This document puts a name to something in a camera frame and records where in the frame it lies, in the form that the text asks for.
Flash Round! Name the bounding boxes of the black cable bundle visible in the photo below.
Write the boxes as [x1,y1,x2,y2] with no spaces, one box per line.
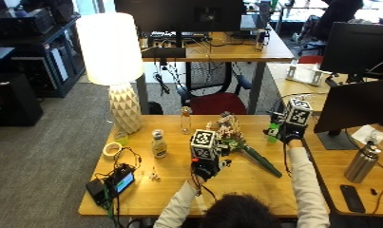
[94,145,143,219]

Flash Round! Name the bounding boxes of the person's right hand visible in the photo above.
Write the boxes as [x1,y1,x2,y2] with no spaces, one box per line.
[264,113,307,145]

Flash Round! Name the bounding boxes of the black device with screen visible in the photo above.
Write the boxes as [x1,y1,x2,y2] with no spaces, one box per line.
[104,166,138,198]

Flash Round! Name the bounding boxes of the steel water bottle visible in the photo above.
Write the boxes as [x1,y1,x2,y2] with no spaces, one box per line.
[344,140,382,184]

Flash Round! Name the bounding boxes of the white right marker cube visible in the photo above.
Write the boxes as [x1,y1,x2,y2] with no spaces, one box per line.
[283,98,315,128]

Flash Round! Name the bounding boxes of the large black monitor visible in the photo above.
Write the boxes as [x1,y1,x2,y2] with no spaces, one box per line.
[313,78,383,151]

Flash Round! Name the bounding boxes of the black monitor on stand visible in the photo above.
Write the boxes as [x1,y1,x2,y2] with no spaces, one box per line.
[320,21,383,84]

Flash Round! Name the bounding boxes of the white marker cube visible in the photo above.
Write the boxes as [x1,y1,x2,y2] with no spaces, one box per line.
[283,98,315,128]
[189,128,221,162]

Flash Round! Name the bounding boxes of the black storage cabinet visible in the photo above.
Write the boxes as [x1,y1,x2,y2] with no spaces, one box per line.
[0,13,87,99]

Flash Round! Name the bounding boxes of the red office chair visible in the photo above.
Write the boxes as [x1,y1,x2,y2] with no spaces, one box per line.
[176,74,253,116]

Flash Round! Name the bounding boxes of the black equipment case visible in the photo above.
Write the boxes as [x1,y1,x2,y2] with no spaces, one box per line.
[0,7,56,36]

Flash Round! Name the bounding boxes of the white table lamp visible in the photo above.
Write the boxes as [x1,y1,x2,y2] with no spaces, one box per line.
[75,11,146,135]

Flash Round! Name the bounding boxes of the white tape roll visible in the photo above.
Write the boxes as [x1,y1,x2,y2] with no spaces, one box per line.
[103,142,124,159]

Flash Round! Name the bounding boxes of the white left marker cube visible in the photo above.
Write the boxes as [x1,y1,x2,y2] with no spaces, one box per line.
[189,128,221,162]

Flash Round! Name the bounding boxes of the black monitor on wooden desk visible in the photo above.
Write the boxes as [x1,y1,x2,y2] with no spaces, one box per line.
[115,0,248,48]

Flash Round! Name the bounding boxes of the black battery box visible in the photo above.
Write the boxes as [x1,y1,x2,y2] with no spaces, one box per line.
[86,179,114,207]

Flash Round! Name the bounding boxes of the small white clip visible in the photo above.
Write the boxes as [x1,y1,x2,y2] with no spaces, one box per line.
[148,166,163,182]

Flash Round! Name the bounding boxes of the yellow bottle with label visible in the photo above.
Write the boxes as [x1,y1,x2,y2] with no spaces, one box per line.
[151,128,168,160]

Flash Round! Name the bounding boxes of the clear glass bottle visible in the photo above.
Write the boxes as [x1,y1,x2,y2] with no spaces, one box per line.
[180,105,193,136]

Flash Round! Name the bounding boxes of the white paper sheet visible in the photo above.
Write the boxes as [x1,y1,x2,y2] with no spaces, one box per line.
[351,123,383,146]

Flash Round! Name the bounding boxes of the artificial flower bouquet green stems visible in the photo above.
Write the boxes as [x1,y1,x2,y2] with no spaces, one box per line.
[205,111,284,179]

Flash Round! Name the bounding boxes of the black smartphone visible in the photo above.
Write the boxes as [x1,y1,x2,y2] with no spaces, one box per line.
[340,184,368,214]

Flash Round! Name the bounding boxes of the white metal stand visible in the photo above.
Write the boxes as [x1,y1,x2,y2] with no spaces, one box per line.
[285,59,331,87]

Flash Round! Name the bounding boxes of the small green glass cup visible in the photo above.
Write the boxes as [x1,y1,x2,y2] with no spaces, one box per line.
[114,130,131,146]

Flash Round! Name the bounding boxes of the wooden desk with grey legs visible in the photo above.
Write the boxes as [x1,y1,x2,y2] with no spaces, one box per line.
[135,28,295,116]

